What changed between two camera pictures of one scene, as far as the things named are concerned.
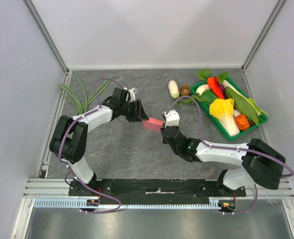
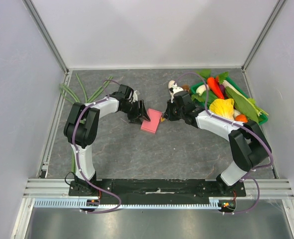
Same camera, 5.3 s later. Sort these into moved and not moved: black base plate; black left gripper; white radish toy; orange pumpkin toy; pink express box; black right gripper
Moved: black right gripper; pink express box
Not moved: orange pumpkin toy; black base plate; black left gripper; white radish toy
